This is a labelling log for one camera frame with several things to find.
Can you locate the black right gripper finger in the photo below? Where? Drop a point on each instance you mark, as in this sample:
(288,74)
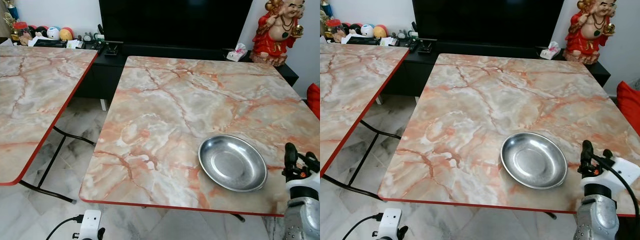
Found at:
(607,154)
(587,152)
(311,157)
(291,155)

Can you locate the round stainless steel plate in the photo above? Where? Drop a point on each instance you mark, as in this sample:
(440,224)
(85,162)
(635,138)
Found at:
(232,162)
(534,160)

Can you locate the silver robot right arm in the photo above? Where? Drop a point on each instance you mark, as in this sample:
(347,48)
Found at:
(302,220)
(597,220)

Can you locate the red cushion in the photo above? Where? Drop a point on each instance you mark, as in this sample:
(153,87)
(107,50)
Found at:
(630,107)
(314,100)

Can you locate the short black table leg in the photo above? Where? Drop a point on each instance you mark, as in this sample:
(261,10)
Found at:
(238,217)
(550,215)

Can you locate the marble pattern folding table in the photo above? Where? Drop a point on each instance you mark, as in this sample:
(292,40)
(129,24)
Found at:
(30,100)
(345,95)
(470,110)
(170,115)

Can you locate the white tissue pack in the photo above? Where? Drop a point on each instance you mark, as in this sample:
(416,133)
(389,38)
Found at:
(553,51)
(236,52)

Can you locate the red laughing Buddha statue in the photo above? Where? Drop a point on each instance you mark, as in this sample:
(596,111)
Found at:
(587,35)
(275,37)

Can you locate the red lid snack jar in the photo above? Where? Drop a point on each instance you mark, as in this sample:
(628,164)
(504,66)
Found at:
(335,29)
(21,31)

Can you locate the white and blue toy ball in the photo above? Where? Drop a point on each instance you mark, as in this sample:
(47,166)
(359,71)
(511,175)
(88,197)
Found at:
(367,30)
(53,33)

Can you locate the yellow and orange toy ball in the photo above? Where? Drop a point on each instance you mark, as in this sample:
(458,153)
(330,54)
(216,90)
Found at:
(380,31)
(66,34)

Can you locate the gold and blue trophy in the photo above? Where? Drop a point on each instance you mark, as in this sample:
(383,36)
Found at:
(326,7)
(11,10)

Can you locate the black television stand foot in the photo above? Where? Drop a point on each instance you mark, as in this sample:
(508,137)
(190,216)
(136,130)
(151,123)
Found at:
(113,48)
(428,46)

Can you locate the black flat screen television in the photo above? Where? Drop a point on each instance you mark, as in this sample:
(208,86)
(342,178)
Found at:
(175,22)
(490,22)

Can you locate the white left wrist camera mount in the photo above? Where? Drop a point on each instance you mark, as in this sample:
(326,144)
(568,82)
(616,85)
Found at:
(90,224)
(390,222)

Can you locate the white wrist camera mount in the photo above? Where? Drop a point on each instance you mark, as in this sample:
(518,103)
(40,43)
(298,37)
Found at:
(314,179)
(390,222)
(90,224)
(622,170)

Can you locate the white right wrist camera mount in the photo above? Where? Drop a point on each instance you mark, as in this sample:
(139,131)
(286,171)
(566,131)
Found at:
(314,179)
(622,170)

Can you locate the black metal table leg frame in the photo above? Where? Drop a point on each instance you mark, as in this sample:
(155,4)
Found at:
(50,165)
(360,165)

